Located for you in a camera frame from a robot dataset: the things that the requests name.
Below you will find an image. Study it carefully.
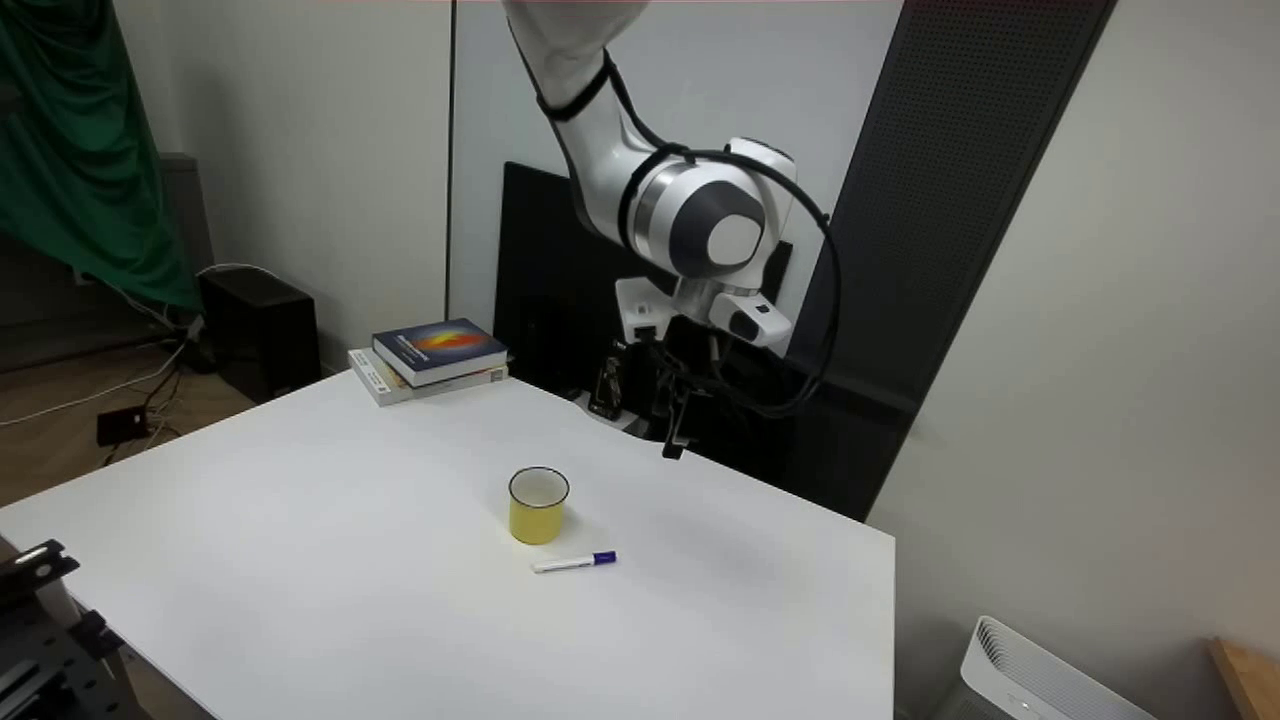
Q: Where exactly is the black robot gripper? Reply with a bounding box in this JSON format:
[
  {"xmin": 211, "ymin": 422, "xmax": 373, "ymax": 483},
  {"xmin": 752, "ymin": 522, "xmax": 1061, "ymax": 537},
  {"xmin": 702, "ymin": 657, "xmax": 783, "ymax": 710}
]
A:
[{"xmin": 609, "ymin": 273, "xmax": 731, "ymax": 465}]

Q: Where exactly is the white marker with blue cap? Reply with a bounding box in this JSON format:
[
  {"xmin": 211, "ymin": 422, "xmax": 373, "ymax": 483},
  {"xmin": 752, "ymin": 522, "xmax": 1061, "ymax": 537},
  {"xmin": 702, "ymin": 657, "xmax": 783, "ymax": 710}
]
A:
[{"xmin": 530, "ymin": 548, "xmax": 618, "ymax": 580}]

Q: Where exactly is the yellow cup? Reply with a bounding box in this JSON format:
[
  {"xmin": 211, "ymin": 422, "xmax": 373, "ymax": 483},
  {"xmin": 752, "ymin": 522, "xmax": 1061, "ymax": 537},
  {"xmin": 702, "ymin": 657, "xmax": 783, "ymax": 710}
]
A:
[{"xmin": 504, "ymin": 462, "xmax": 574, "ymax": 548}]

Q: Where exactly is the small metal clamp stand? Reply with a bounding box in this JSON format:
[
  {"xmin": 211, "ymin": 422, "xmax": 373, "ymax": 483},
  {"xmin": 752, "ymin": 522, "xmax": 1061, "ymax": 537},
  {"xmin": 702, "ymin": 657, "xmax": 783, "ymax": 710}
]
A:
[{"xmin": 574, "ymin": 340, "xmax": 656, "ymax": 439}]

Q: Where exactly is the black low cabinet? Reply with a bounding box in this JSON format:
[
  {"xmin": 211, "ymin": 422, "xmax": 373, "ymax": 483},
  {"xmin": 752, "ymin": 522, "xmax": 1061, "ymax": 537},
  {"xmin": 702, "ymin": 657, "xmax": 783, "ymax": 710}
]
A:
[{"xmin": 665, "ymin": 337, "xmax": 926, "ymax": 523}]

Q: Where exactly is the black flat monitor panel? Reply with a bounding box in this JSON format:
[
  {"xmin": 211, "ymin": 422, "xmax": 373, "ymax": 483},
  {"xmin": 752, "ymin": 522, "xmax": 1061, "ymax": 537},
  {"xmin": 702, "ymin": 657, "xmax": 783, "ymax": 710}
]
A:
[{"xmin": 491, "ymin": 160, "xmax": 796, "ymax": 418}]

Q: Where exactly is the blue hardcover book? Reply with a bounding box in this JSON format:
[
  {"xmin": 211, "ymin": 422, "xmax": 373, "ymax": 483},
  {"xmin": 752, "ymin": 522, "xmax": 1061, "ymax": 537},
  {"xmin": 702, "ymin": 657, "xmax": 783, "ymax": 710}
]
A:
[{"xmin": 369, "ymin": 316, "xmax": 512, "ymax": 394}]

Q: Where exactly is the white book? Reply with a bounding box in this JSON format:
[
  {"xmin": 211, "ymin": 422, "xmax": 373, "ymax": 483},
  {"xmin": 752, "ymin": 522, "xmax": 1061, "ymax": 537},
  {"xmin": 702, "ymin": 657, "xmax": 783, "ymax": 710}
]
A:
[{"xmin": 342, "ymin": 345, "xmax": 512, "ymax": 413}]

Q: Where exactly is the thin black stand pole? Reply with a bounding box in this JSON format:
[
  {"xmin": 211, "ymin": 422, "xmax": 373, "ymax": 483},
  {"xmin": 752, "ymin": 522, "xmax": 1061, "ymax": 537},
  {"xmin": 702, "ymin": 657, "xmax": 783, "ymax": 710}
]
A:
[{"xmin": 438, "ymin": 0, "xmax": 464, "ymax": 328}]

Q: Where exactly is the black speaker box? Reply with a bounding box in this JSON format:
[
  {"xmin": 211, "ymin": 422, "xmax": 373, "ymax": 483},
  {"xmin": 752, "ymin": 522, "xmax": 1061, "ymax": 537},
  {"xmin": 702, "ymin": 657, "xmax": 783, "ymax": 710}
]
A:
[{"xmin": 195, "ymin": 266, "xmax": 325, "ymax": 409}]

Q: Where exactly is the white plastic bin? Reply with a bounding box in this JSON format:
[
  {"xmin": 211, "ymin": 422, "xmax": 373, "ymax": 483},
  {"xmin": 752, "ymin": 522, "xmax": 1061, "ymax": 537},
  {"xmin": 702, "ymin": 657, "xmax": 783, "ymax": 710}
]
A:
[{"xmin": 930, "ymin": 611, "xmax": 1159, "ymax": 720}]

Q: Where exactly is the small black power adapter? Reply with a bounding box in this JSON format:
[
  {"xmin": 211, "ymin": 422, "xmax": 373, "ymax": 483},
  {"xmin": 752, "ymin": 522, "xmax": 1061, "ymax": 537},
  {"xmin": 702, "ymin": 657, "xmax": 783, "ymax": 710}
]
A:
[{"xmin": 93, "ymin": 405, "xmax": 150, "ymax": 453}]

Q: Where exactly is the wooden board corner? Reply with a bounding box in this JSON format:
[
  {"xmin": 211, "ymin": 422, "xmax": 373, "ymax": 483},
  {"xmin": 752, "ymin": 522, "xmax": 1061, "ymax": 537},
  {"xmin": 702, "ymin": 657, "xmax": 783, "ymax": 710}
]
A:
[{"xmin": 1205, "ymin": 635, "xmax": 1280, "ymax": 720}]

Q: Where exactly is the green cloth curtain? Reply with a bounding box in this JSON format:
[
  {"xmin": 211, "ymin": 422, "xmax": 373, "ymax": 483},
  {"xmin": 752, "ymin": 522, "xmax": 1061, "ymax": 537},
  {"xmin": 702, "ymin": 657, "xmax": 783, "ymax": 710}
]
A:
[{"xmin": 0, "ymin": 0, "xmax": 204, "ymax": 321}]

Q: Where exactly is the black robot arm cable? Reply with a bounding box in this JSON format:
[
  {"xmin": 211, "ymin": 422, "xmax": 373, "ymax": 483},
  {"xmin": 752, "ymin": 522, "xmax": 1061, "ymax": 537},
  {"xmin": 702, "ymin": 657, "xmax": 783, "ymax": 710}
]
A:
[{"xmin": 543, "ymin": 52, "xmax": 846, "ymax": 425}]

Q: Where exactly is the white floor cable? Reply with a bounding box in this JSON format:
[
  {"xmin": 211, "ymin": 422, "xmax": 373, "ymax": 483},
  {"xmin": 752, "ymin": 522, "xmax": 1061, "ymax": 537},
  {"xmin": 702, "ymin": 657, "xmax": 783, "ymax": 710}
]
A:
[{"xmin": 0, "ymin": 316, "xmax": 208, "ymax": 432}]

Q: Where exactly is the black metal table mount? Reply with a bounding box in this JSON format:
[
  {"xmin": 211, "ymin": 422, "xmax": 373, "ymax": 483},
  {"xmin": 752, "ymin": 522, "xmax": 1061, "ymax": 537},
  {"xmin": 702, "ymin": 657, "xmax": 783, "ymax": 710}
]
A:
[{"xmin": 0, "ymin": 537, "xmax": 150, "ymax": 720}]

